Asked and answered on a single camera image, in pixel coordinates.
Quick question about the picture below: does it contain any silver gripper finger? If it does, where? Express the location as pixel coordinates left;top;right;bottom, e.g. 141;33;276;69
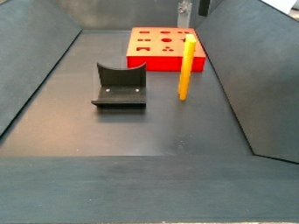
198;0;210;17
177;0;192;28

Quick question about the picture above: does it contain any yellow square-circle peg object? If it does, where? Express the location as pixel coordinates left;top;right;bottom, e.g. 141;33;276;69
178;34;196;101

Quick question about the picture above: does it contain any black curved fixture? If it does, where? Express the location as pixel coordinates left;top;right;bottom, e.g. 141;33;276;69
90;64;145;108

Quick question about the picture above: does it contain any red shape-sorter block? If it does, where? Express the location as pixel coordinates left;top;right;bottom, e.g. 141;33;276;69
125;27;197;72

